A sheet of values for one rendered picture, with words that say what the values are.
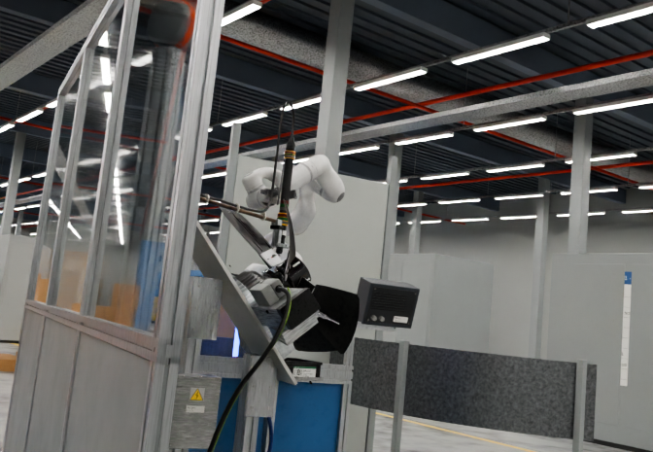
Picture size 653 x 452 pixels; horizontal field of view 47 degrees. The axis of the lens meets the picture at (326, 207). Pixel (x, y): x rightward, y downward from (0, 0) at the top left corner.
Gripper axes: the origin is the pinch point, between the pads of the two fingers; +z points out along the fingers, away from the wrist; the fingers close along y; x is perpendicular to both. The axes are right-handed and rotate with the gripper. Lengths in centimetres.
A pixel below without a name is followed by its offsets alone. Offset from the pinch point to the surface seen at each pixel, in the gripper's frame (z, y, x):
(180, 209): 129, 73, -29
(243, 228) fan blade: 4.3, 16.4, -16.4
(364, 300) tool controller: -33, -57, -36
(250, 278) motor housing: 15.5, 16.0, -34.2
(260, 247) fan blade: 7.4, 10.2, -22.3
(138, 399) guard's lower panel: 118, 74, -63
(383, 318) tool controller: -30, -66, -43
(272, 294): 42, 18, -39
